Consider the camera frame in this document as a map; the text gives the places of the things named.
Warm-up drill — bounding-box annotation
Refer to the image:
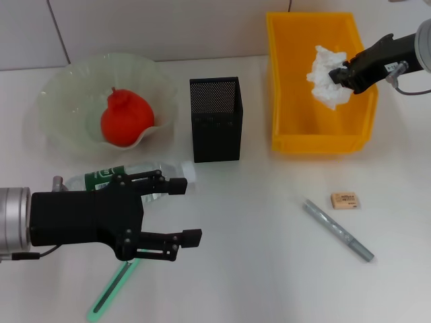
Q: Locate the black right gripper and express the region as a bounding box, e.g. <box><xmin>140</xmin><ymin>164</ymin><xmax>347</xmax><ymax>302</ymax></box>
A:
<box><xmin>328</xmin><ymin>33</ymin><xmax>422</xmax><ymax>96</ymax></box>

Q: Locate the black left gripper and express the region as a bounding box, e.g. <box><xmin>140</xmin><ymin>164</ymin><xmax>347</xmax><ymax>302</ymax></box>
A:
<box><xmin>29</xmin><ymin>170</ymin><xmax>189</xmax><ymax>262</ymax></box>

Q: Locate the white paper ball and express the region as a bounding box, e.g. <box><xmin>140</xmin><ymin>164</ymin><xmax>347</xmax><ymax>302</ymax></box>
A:
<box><xmin>305</xmin><ymin>45</ymin><xmax>353</xmax><ymax>112</ymax></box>

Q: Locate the clear green-label water bottle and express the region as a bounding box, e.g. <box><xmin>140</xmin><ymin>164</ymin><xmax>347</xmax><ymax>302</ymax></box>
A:
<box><xmin>63</xmin><ymin>160</ymin><xmax>197</xmax><ymax>203</ymax></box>

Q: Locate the orange fruit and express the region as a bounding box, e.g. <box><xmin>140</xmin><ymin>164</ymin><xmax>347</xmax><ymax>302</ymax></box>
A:
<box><xmin>100</xmin><ymin>86</ymin><xmax>156</xmax><ymax>147</ymax></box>

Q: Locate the black mesh pen holder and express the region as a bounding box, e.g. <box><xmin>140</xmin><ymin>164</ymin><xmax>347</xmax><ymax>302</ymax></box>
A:
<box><xmin>189</xmin><ymin>76</ymin><xmax>244</xmax><ymax>164</ymax></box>

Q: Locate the green utility knife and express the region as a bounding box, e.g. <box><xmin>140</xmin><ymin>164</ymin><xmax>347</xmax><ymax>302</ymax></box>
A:
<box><xmin>86</xmin><ymin>248</ymin><xmax>141</xmax><ymax>323</ymax></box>

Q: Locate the beige eraser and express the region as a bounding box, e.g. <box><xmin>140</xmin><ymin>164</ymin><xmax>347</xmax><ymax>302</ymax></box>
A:
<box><xmin>330</xmin><ymin>191</ymin><xmax>358</xmax><ymax>211</ymax></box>

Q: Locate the pale green glass fruit plate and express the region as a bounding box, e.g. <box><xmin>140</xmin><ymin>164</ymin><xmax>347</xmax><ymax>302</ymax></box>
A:
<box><xmin>38</xmin><ymin>52</ymin><xmax>178</xmax><ymax>151</ymax></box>

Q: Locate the grey pen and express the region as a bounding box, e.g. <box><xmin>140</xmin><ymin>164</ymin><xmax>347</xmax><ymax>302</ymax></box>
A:
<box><xmin>302</xmin><ymin>198</ymin><xmax>375</xmax><ymax>262</ymax></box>

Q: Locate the yellow plastic bin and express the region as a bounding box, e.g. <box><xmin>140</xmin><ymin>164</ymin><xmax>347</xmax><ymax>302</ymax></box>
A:
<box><xmin>265</xmin><ymin>11</ymin><xmax>378</xmax><ymax>155</ymax></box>

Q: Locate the right gripper cable with plug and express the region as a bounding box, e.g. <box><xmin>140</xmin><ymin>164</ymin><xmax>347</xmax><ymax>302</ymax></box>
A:
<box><xmin>385</xmin><ymin>60</ymin><xmax>431</xmax><ymax>98</ymax></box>

